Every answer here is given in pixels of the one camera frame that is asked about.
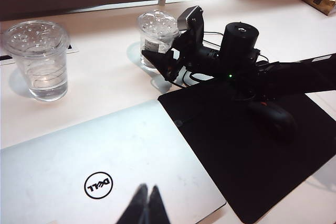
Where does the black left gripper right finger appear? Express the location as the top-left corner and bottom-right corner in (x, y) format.
(144, 185), (171, 224)

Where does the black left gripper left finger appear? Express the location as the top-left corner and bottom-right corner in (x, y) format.
(115, 183), (149, 224)

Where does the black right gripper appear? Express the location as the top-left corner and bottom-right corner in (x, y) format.
(141, 27), (222, 81)

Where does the clear cup with white label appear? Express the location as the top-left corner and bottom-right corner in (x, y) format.
(136, 9), (180, 72)

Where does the silver Dell laptop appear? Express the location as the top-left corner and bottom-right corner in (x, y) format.
(0, 99), (227, 224)

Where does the plain clear plastic cup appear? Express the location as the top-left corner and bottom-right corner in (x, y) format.
(2, 20), (70, 102)

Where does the black mouse pad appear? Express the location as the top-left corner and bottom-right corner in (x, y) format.
(157, 81), (336, 224)

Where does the black computer mouse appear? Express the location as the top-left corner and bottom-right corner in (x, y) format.
(245, 100), (297, 141)

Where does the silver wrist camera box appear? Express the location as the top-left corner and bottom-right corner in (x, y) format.
(177, 5), (204, 32)

